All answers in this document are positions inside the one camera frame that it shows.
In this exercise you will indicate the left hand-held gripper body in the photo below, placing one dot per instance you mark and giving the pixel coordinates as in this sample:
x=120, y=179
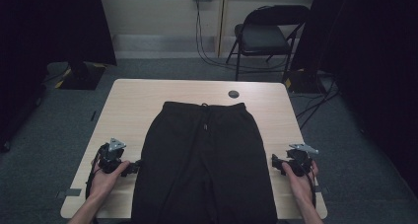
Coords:
x=108, y=156

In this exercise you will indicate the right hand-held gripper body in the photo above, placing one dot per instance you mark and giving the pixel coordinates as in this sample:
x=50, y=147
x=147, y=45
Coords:
x=300, y=160

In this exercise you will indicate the black pants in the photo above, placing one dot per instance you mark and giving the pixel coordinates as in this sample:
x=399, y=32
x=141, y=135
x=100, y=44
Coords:
x=203, y=168

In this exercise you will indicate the person's right hand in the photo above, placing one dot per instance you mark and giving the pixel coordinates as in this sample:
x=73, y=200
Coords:
x=297, y=184

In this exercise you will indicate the person's left hand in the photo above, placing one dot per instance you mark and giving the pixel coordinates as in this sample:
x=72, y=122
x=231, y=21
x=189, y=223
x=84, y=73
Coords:
x=105, y=183

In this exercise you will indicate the grey tape strip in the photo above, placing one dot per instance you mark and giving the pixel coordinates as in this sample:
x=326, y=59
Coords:
x=323, y=190
x=70, y=192

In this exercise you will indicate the black stand base yellow tape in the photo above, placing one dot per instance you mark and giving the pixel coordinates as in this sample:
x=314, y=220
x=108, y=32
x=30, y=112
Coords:
x=82, y=77
x=302, y=82

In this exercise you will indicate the round grey table grommet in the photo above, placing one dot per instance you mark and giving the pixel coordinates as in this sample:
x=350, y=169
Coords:
x=233, y=94

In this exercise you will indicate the black curtain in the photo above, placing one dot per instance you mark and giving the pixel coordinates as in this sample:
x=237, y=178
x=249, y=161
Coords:
x=371, y=69
x=39, y=36

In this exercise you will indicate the black folding chair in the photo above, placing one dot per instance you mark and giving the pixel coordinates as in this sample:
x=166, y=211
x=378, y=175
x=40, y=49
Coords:
x=263, y=36

